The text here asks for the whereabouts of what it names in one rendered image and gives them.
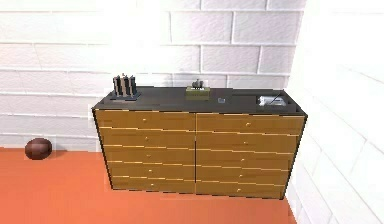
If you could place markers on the olive green box with figure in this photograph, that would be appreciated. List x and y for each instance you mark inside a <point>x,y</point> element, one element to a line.
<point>197,90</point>

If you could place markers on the brown wooden chest of drawers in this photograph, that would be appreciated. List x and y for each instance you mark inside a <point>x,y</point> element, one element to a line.
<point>200,150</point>

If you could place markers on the dark brown ball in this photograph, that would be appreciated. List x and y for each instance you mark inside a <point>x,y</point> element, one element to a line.
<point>38,148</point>

